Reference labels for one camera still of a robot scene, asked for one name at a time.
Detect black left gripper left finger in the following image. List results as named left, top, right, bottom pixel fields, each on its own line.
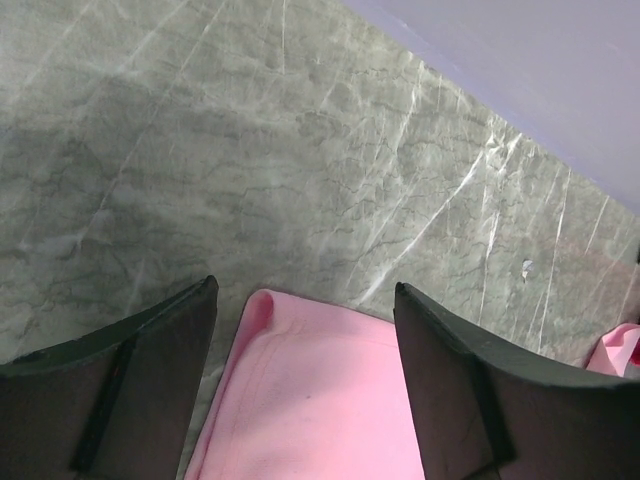
left=1, top=276, right=218, bottom=479

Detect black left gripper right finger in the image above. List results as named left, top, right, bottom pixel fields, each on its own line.
left=394, top=283, right=639, bottom=479

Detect pink t-shirt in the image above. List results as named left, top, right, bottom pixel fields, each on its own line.
left=183, top=287, right=640, bottom=480

